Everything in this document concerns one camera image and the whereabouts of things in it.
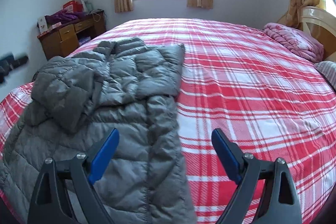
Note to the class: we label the red plaid bed sheet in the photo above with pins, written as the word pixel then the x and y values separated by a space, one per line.
pixel 269 101

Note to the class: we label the wooden headboard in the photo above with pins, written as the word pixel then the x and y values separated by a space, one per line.
pixel 320 24

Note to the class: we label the wooden desk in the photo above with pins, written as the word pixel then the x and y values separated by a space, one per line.
pixel 64 39

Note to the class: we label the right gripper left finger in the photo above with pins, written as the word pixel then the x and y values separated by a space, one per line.
pixel 51 203

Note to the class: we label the striped pillow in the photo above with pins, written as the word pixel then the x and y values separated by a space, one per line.
pixel 328 70

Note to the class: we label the boxes inside desk shelf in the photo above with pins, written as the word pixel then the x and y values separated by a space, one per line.
pixel 84 40

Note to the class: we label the grey quilted puffer jacket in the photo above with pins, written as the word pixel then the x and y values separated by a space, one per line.
pixel 124 85

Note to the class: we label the flat red box on desk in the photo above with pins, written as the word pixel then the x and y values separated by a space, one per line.
pixel 54 26

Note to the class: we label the white carton on desk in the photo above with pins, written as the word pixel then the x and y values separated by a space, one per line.
pixel 42 24

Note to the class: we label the purple clothes on desk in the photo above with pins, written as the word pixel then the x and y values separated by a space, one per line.
pixel 63 17

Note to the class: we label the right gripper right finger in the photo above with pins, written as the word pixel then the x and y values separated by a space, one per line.
pixel 279 201

